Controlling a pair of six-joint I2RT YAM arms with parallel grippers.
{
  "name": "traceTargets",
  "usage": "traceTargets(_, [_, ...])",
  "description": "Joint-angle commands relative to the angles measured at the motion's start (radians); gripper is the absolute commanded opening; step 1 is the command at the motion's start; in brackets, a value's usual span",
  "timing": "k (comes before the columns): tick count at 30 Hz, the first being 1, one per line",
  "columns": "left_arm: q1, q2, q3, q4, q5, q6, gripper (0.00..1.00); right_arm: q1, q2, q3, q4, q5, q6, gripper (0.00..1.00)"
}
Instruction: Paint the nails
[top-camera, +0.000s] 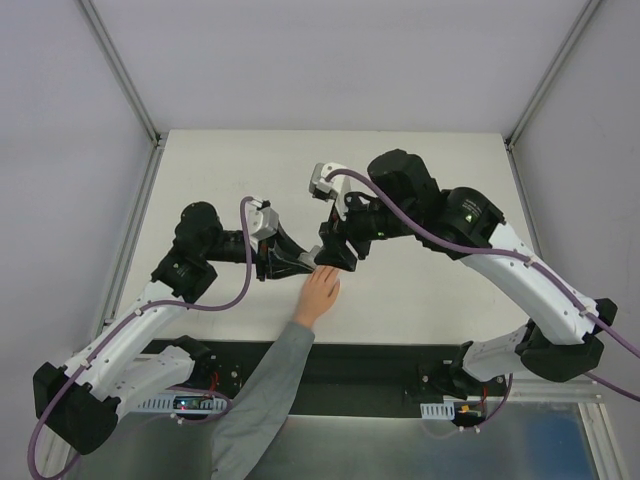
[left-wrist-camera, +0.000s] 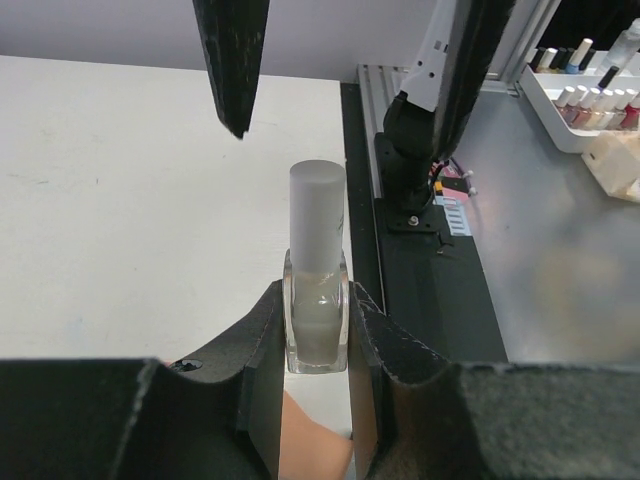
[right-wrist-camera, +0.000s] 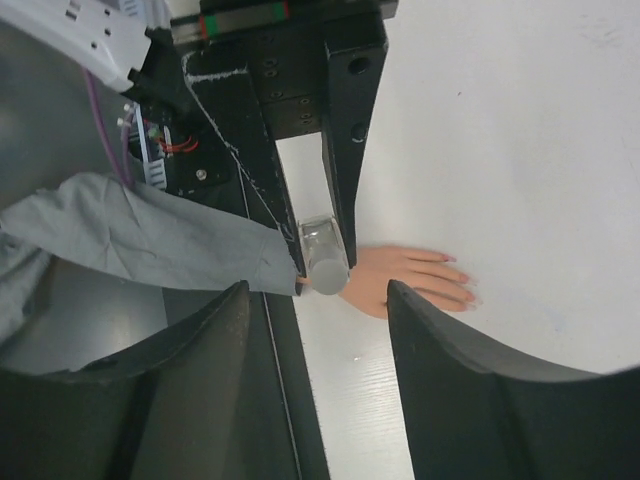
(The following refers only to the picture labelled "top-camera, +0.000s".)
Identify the right aluminium frame post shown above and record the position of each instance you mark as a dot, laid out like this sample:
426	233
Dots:
561	57

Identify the left aluminium frame post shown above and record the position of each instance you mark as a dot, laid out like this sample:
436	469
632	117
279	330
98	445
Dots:
119	71

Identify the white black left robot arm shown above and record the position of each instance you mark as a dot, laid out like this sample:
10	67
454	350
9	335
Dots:
84	400

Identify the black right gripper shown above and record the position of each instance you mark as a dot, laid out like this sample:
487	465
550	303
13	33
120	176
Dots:
342	234

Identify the grey sleeved forearm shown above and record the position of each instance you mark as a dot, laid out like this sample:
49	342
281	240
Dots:
242	436

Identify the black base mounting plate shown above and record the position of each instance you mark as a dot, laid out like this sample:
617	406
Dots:
386	381

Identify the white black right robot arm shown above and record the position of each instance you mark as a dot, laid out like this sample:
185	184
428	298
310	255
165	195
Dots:
398	197

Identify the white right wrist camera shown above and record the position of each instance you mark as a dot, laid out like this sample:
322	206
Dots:
327	186

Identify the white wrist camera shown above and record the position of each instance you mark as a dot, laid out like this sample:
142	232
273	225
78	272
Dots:
327	186
263	222

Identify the aluminium frame post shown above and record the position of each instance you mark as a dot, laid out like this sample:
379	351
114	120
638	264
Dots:
561	57
119	71

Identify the white right cable duct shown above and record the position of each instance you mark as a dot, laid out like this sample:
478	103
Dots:
438	411

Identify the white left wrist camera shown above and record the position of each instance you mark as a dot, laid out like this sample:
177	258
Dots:
263	222

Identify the aluminium rail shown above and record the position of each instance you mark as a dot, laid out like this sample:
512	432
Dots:
527	387

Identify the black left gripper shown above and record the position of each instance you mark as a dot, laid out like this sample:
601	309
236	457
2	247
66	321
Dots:
266	260

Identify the mannequin hand with nails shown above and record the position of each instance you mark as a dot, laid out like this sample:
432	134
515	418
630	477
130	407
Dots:
318	294

